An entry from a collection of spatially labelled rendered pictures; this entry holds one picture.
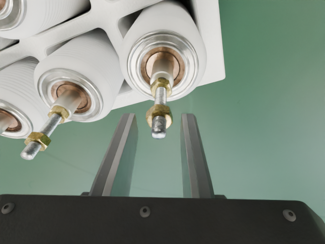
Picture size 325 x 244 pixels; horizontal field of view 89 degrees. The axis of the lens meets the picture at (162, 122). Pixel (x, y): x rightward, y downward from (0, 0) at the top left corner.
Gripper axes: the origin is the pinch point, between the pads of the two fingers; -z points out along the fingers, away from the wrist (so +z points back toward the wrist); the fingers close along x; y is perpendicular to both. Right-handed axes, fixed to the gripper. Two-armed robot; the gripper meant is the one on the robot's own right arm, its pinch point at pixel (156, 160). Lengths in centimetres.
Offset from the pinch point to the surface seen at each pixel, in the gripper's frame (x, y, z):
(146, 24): 1.4, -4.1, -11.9
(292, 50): -30.5, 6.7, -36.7
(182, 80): -2.2, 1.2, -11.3
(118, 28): 6.0, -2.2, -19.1
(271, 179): -51, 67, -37
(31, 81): 19.2, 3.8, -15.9
